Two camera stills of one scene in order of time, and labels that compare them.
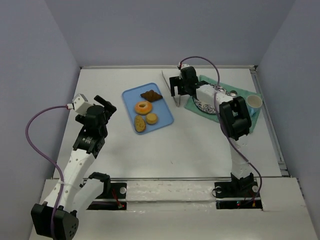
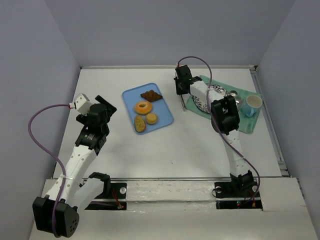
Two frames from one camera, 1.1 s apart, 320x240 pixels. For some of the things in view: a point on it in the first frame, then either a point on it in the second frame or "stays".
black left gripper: (107, 110) stays
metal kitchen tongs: (169, 88) to (183, 102)
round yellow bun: (151, 118) stays
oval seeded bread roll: (139, 124) stays
